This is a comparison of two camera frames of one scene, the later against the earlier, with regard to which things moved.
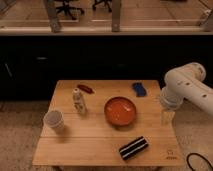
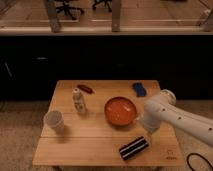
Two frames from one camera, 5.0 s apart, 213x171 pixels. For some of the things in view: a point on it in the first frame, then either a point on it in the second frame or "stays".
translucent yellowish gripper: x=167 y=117 -> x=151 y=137
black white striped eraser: x=133 y=147 stays
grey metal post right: x=208 y=26 stays
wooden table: x=108 y=123 stays
